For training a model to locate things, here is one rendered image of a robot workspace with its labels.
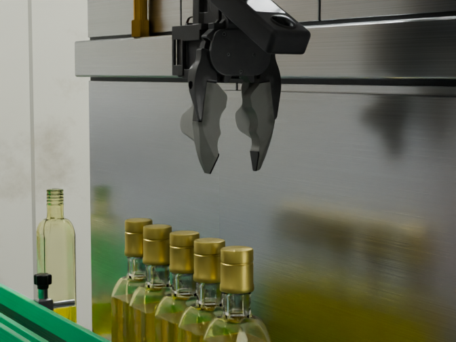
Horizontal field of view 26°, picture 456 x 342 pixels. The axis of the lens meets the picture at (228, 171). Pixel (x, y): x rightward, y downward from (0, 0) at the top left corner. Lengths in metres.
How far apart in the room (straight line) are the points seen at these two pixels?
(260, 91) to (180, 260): 0.22
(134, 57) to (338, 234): 0.54
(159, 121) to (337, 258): 0.48
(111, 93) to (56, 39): 2.56
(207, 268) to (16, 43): 3.14
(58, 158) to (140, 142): 2.66
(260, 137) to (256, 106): 0.03
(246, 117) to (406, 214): 0.20
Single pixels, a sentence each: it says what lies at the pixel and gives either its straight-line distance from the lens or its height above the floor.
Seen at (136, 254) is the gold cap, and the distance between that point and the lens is 1.21.
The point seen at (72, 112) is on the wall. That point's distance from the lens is 4.18.
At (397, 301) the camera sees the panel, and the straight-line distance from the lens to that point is 1.02.
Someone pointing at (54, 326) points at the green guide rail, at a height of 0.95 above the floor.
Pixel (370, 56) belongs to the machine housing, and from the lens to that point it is 1.04.
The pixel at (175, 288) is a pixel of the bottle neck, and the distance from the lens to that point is 1.12.
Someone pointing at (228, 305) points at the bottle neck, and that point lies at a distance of 1.02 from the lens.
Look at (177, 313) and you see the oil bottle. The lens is 1.11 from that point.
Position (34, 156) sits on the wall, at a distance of 4.16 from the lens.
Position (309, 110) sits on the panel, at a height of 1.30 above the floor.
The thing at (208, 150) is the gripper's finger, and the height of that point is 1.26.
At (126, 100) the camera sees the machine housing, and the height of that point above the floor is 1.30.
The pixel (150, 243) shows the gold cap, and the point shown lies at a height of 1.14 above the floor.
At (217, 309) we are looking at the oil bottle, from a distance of 1.07.
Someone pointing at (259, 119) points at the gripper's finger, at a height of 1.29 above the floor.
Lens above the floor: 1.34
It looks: 6 degrees down
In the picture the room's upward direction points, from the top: straight up
